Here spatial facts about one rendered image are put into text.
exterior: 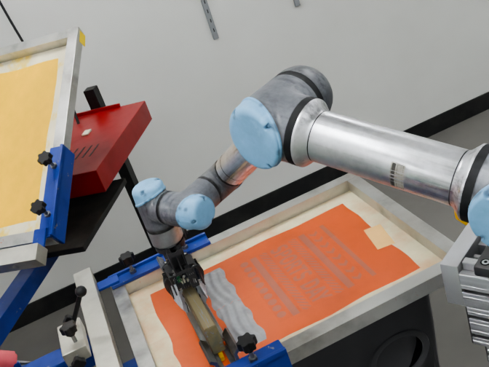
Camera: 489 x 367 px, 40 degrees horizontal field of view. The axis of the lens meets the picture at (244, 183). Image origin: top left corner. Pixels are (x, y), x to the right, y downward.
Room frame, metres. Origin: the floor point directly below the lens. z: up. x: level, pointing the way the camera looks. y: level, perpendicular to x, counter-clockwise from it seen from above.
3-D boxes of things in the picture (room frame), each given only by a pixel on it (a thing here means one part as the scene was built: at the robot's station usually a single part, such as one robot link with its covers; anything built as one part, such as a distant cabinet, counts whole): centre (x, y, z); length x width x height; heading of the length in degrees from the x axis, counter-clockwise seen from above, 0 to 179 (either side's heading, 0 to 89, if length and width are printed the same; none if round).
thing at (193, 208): (1.32, 0.13, 1.30); 0.11 x 0.11 x 0.08; 44
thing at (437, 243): (1.44, 0.01, 0.97); 0.79 x 0.58 x 0.04; 102
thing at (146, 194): (1.38, 0.21, 1.31); 0.09 x 0.08 x 0.11; 44
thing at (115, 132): (2.57, 0.60, 1.06); 0.61 x 0.46 x 0.12; 162
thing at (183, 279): (1.37, 0.21, 1.15); 0.09 x 0.08 x 0.12; 12
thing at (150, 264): (1.66, 0.30, 0.97); 0.30 x 0.05 x 0.07; 102
